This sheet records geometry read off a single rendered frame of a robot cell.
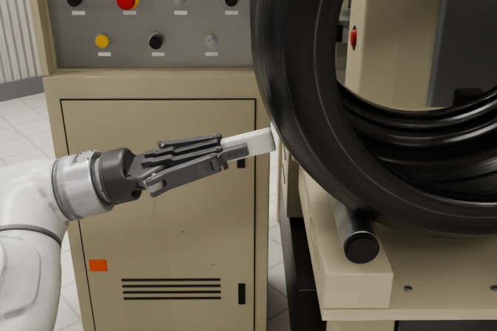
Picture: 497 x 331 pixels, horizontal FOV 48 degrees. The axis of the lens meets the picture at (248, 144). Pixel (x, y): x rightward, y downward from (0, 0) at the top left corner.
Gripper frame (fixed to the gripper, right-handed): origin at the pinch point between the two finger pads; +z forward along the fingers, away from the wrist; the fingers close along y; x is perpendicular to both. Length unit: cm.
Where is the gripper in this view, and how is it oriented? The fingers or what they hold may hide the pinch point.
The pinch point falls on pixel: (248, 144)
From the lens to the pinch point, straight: 75.9
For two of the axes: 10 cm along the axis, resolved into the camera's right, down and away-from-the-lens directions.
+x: 2.6, 8.7, 4.1
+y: -0.1, -4.2, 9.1
